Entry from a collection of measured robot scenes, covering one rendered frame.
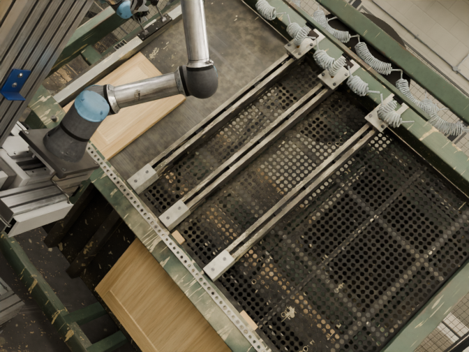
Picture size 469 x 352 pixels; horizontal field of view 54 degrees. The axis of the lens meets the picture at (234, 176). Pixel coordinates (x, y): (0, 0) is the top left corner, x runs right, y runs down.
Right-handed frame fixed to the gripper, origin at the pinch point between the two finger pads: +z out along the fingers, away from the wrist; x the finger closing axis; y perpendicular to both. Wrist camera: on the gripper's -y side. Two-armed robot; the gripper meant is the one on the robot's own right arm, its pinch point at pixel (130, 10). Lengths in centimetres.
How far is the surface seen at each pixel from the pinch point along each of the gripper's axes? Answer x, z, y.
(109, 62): 22, 58, 10
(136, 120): -13, 58, 16
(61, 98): 9, 72, -13
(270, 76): -13, 18, 73
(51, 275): -58, 152, -17
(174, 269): -89, 54, 15
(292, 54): -7, 9, 83
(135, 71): 14, 55, 21
